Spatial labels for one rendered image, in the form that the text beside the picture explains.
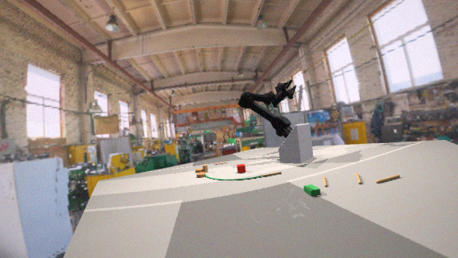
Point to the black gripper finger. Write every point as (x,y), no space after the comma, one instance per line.
(287,84)
(292,91)

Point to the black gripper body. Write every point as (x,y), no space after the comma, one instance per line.
(283,93)

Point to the red block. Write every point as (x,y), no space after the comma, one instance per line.
(241,168)

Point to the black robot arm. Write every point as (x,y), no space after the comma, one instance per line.
(279,122)

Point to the small green block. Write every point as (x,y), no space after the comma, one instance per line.
(312,190)

